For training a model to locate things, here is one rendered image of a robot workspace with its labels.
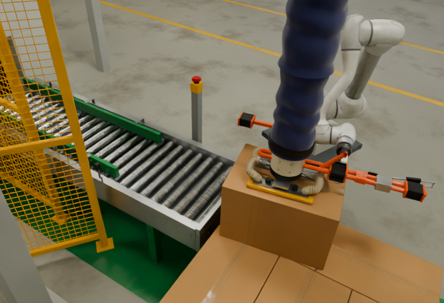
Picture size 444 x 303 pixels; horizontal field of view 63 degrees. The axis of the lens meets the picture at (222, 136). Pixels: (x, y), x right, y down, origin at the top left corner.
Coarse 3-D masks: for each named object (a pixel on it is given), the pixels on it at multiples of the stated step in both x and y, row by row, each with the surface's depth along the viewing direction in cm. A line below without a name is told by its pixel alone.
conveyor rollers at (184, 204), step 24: (48, 96) 329; (0, 120) 297; (48, 120) 304; (96, 120) 303; (72, 144) 276; (96, 144) 275; (144, 144) 279; (168, 144) 278; (144, 168) 257; (168, 168) 256; (216, 168) 258; (144, 192) 237; (192, 192) 238; (192, 216) 223
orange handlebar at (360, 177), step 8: (256, 120) 212; (264, 152) 190; (312, 160) 184; (312, 168) 180; (320, 168) 179; (328, 168) 182; (352, 176) 176; (360, 176) 175; (368, 176) 177; (376, 176) 176; (392, 184) 174; (400, 184) 173; (400, 192) 171
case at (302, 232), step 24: (240, 168) 199; (240, 192) 185; (264, 192) 185; (336, 192) 187; (240, 216) 195; (264, 216) 188; (288, 216) 182; (312, 216) 176; (336, 216) 174; (240, 240) 207; (264, 240) 199; (288, 240) 192; (312, 240) 185; (312, 264) 195
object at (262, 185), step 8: (264, 176) 191; (248, 184) 186; (256, 184) 186; (264, 184) 185; (272, 184) 186; (296, 184) 187; (272, 192) 183; (280, 192) 182; (288, 192) 181; (296, 192) 182; (296, 200) 180; (304, 200) 178; (312, 200) 178
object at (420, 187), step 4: (404, 184) 172; (408, 184) 170; (412, 184) 170; (416, 184) 171; (420, 184) 171; (404, 188) 171; (408, 188) 168; (412, 188) 168; (416, 188) 168; (420, 188) 168; (424, 188) 169; (404, 192) 169; (408, 192) 169; (412, 192) 168; (416, 192) 166; (420, 192) 167; (424, 192) 166; (404, 196) 169; (408, 196) 170; (412, 196) 169; (416, 196) 168; (420, 196) 168; (424, 196) 166; (416, 200) 169; (420, 200) 168
